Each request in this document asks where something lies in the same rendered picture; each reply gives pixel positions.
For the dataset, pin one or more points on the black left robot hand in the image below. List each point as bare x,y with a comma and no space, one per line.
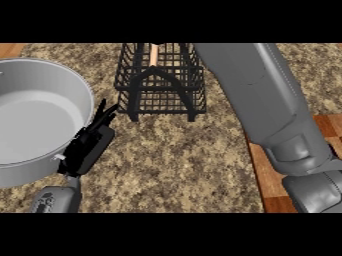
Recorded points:
88,148

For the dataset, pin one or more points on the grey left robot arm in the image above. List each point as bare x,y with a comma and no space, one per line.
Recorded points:
57,199

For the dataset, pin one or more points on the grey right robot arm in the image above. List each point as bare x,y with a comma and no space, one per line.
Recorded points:
268,110

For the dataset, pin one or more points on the large grey metal pot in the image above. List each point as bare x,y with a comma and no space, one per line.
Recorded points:
27,113

